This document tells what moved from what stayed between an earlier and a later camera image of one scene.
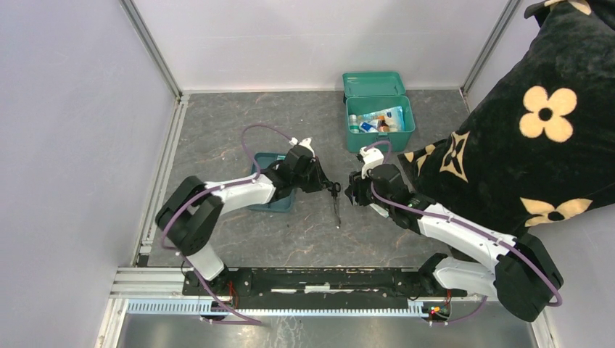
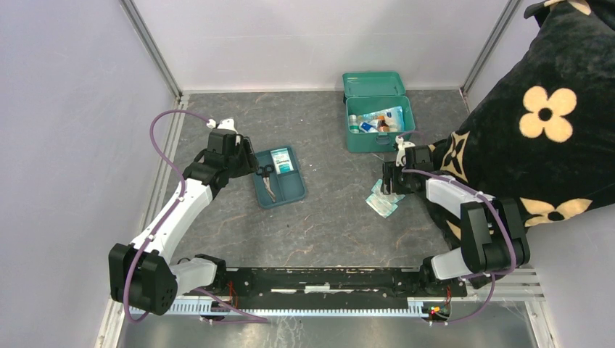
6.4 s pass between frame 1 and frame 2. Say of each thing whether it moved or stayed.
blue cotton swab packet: stayed
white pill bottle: stayed
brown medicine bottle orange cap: stayed
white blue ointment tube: stayed
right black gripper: moved
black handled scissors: moved
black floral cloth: stayed
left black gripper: moved
